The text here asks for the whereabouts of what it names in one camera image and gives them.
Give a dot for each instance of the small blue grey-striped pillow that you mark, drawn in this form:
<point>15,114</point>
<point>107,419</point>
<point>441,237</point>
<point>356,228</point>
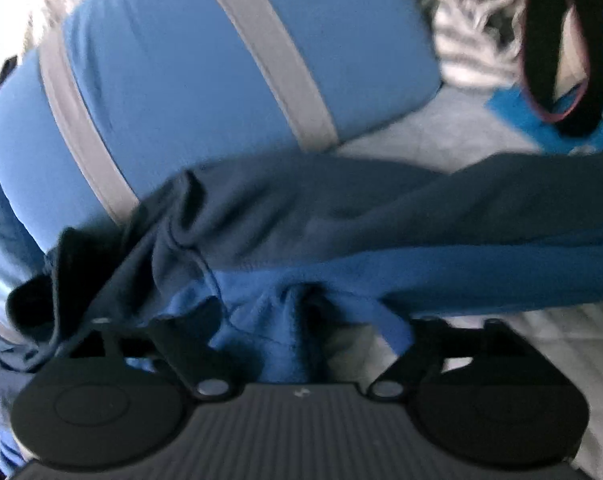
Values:
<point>181,85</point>

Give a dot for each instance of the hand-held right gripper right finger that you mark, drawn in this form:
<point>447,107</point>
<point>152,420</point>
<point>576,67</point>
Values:
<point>421,345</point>

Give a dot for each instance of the white quilted bedspread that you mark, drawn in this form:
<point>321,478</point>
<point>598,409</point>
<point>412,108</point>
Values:
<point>431,130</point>

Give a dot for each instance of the large blue grey-striped pillow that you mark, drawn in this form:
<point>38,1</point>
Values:
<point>6,240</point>

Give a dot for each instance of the cyan and white striped cloth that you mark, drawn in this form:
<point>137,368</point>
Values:
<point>511,110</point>

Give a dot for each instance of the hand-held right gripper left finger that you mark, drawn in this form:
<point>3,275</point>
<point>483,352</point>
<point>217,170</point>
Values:
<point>181,355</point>

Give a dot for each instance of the grey plush blanket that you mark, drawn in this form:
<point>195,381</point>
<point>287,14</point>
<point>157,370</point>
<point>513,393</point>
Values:
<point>46,20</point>

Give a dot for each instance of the white grey-striped cloth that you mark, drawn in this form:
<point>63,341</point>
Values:
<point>461,45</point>

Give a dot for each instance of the blue and navy fleece jacket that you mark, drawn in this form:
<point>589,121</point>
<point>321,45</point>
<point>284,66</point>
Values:
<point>331,220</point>

